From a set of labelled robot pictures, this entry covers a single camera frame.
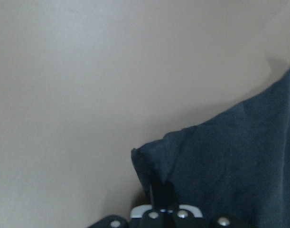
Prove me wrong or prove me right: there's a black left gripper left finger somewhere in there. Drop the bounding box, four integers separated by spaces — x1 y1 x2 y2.
150 179 165 209

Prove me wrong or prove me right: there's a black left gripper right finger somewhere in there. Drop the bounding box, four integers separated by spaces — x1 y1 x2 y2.
165 181 179 210

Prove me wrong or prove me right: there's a black printed t-shirt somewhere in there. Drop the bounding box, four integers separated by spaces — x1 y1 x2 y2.
131 69 290 228

